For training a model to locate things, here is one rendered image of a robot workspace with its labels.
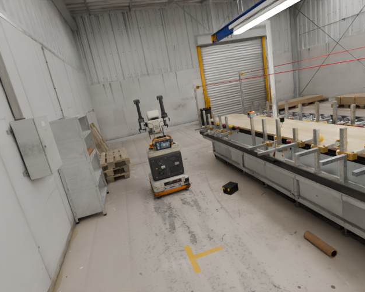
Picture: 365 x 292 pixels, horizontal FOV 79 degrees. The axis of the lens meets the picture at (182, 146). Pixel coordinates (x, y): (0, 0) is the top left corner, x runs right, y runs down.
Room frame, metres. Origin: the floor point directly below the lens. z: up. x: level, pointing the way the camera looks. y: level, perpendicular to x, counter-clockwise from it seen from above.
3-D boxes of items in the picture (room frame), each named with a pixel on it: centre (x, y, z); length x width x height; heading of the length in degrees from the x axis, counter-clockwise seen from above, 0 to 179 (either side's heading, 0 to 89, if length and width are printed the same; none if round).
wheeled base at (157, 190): (3.73, 0.36, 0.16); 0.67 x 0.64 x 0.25; 13
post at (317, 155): (1.88, -1.18, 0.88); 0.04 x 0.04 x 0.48; 13
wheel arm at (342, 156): (1.59, -1.23, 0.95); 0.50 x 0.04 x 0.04; 103
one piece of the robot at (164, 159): (3.64, 0.34, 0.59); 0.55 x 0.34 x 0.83; 103
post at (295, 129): (2.12, -1.12, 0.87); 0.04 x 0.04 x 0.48; 13
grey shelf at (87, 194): (3.53, 1.67, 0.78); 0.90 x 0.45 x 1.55; 13
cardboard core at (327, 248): (1.76, -1.10, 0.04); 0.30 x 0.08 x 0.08; 13
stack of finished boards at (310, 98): (9.82, -5.24, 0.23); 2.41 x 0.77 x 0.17; 105
